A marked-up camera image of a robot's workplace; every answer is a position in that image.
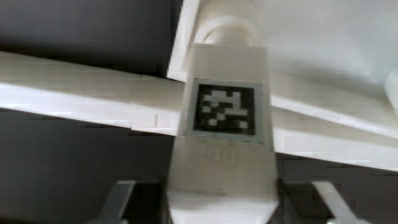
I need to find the translucent gripper left finger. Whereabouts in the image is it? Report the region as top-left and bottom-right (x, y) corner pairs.
(87, 180), (161, 224)

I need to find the white U-shaped obstacle fence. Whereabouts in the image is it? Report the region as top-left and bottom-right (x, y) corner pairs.
(0, 51), (398, 172)

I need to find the white square table top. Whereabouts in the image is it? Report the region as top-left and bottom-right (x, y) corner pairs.
(167, 0), (398, 139)

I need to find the white table leg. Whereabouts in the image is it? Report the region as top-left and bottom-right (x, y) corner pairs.
(167, 27), (279, 224)

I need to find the translucent gripper right finger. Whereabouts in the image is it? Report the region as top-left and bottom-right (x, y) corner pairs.
(277, 181), (371, 224)

